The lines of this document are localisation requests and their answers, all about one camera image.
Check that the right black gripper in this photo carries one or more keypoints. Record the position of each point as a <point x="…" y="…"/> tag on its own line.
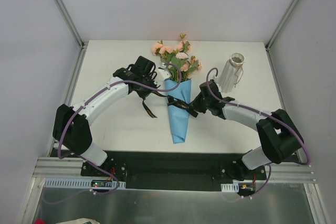
<point x="199" y="102"/>

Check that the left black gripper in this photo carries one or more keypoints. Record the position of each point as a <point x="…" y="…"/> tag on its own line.
<point x="146" y="87"/>

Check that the blue wrapping paper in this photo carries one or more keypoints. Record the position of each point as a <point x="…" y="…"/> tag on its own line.
<point x="178" y="118"/>

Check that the black ribbon gold lettering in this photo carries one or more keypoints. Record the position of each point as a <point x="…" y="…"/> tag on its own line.
<point x="172" y="101"/>

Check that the pink artificial flower bouquet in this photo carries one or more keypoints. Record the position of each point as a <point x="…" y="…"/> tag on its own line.
<point x="180" y="57"/>

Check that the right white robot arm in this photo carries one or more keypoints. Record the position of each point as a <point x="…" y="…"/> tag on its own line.
<point x="279" y="138"/>

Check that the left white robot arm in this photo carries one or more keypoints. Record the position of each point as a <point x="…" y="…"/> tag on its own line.
<point x="72" y="123"/>

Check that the white ribbed ceramic vase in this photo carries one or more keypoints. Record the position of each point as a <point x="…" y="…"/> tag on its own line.
<point x="232" y="72"/>

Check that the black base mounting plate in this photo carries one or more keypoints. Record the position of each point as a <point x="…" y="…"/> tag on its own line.
<point x="196" y="183"/>

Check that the beige cloth bag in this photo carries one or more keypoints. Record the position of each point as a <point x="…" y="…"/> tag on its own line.
<point x="80" y="221"/>

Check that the red cloth item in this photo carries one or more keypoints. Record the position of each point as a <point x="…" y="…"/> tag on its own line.
<point x="39" y="221"/>

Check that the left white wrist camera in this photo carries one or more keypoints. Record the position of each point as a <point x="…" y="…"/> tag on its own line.
<point x="163" y="73"/>

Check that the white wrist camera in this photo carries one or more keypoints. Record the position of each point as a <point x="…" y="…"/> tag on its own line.
<point x="163" y="73"/>
<point x="216" y="78"/>

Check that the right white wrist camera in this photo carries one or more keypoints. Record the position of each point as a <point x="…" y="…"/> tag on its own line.
<point x="216" y="78"/>

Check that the right white cable duct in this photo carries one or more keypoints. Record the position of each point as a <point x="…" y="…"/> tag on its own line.
<point x="230" y="188"/>

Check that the white cable duct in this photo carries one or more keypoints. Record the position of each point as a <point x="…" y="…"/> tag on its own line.
<point x="230" y="188"/>
<point x="75" y="183"/>

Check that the left aluminium frame post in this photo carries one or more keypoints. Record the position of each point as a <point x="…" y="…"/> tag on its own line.
<point x="69" y="22"/>

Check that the aluminium frame post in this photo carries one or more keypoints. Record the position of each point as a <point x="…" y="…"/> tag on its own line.
<point x="285" y="17"/>
<point x="69" y="22"/>

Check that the right aluminium frame post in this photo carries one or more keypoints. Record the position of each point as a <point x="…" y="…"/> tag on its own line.
<point x="285" y="17"/>

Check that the front aluminium frame rail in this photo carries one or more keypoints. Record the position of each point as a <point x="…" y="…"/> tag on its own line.
<point x="136" y="168"/>

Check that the left white cable duct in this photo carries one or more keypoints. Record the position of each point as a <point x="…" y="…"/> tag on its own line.
<point x="75" y="183"/>

